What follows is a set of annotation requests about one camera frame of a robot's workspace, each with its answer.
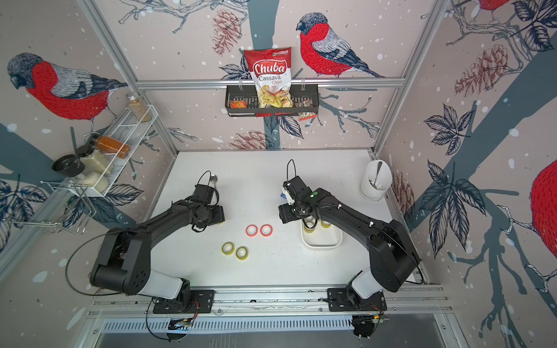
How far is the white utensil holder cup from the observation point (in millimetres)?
946

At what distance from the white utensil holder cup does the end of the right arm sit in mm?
384

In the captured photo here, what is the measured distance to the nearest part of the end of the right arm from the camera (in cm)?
58
